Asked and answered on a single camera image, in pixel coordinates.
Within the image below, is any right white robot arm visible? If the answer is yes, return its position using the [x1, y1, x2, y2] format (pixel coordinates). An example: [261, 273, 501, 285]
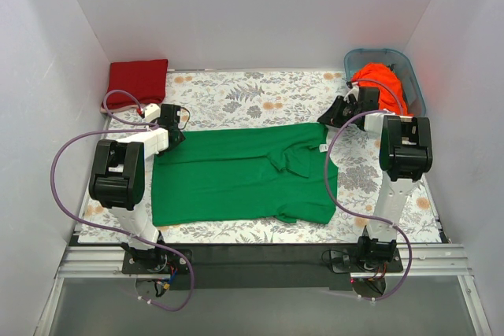
[317, 84, 433, 272]

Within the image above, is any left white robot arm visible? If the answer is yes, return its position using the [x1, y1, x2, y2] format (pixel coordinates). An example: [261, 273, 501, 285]
[89, 104, 186, 273]

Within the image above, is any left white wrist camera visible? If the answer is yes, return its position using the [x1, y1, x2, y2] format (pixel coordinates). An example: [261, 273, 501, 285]
[138, 103, 161, 122]

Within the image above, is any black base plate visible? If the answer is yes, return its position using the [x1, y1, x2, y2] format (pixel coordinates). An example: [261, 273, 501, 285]
[121, 243, 402, 292]

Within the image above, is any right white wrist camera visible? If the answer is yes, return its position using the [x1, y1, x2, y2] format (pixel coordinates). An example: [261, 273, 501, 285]
[343, 87, 359, 103]

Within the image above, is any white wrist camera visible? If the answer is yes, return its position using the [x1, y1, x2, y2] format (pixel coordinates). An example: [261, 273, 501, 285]
[138, 103, 161, 122]
[343, 87, 359, 103]

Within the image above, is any folded red t-shirt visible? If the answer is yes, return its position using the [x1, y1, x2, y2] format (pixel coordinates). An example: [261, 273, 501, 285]
[106, 59, 169, 107]

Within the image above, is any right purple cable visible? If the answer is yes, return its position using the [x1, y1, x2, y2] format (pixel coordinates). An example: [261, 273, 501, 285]
[323, 79, 413, 301]

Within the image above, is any aluminium frame rail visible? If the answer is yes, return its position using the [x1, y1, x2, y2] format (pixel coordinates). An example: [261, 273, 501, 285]
[56, 243, 473, 278]

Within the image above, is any green t-shirt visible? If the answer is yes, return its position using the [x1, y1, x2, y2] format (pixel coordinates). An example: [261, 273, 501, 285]
[151, 123, 338, 227]

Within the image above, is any purple cable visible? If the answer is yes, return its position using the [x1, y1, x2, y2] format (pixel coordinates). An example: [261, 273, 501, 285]
[50, 90, 197, 312]
[323, 79, 413, 301]

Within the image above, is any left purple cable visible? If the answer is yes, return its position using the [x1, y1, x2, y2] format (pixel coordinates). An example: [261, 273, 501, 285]
[50, 90, 197, 312]

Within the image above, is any orange t-shirt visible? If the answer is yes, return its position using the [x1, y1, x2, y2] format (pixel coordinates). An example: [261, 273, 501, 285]
[350, 62, 412, 116]

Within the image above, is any blue plastic bin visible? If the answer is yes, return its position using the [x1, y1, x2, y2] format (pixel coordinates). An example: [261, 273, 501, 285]
[343, 48, 426, 116]

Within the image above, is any folded pink cloth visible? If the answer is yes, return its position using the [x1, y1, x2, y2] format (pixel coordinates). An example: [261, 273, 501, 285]
[100, 104, 138, 113]

